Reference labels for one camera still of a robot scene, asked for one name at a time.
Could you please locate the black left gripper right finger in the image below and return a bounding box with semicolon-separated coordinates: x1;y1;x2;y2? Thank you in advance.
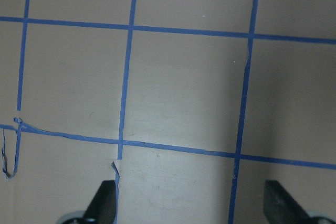
263;180;314;224

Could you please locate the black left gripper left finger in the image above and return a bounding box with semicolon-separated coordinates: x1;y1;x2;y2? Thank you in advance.
83;180;117;224

